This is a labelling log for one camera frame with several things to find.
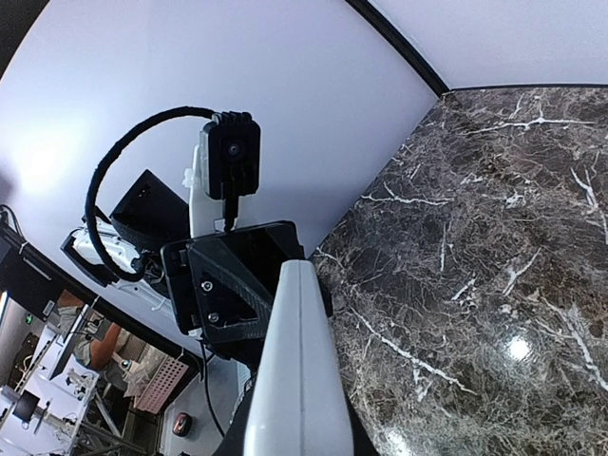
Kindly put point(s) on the white remote control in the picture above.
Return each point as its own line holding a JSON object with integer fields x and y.
{"x": 298, "y": 405}

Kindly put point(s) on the person in background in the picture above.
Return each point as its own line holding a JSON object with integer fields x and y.
{"x": 93, "y": 354}

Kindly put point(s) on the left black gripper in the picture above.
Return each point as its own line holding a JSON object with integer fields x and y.
{"x": 224, "y": 285}

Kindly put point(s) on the pink perforated basket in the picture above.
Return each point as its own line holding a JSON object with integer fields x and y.
{"x": 161, "y": 386}

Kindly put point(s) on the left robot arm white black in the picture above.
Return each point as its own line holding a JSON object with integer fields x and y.
{"x": 149, "y": 216}

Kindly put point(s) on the left black frame post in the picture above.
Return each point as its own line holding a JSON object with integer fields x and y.
{"x": 397, "y": 40}

